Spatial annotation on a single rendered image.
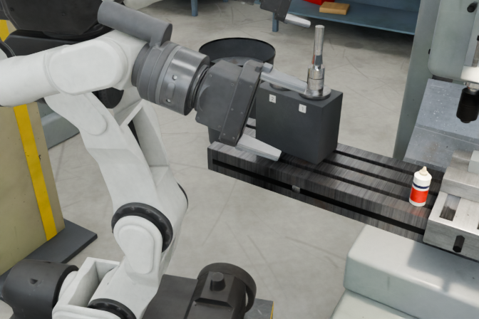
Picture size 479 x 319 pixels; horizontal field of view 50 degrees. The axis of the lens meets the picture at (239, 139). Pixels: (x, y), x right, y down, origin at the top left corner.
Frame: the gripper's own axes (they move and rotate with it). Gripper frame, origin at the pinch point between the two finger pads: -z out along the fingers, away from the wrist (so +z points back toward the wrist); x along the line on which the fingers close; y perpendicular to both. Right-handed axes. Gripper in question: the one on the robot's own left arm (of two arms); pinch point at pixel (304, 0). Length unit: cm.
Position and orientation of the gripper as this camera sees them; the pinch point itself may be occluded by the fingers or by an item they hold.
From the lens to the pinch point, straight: 121.7
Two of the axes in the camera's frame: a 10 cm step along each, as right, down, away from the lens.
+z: -9.6, -2.7, -0.7
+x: 2.6, -7.5, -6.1
